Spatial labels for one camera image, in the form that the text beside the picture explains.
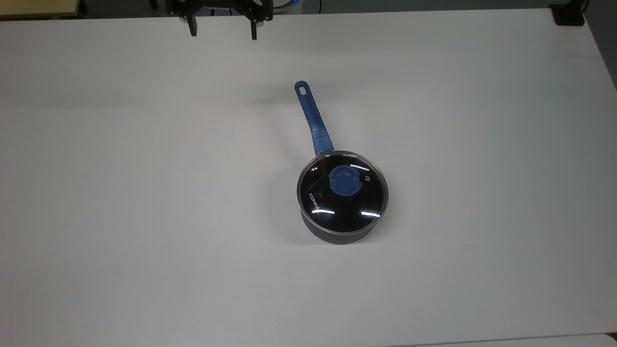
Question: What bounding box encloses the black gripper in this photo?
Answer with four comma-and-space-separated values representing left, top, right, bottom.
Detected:
165, 0, 274, 40

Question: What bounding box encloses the glass lid with blue knob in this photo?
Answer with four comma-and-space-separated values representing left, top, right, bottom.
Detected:
296, 151, 389, 234

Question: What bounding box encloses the wooden board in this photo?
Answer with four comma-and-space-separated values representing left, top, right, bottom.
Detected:
0, 0, 81, 20

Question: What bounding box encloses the black table clamp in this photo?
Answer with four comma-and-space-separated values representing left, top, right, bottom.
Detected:
550, 0, 590, 27

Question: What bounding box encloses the dark saucepan with blue handle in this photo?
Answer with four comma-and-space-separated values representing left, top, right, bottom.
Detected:
295, 80, 389, 245

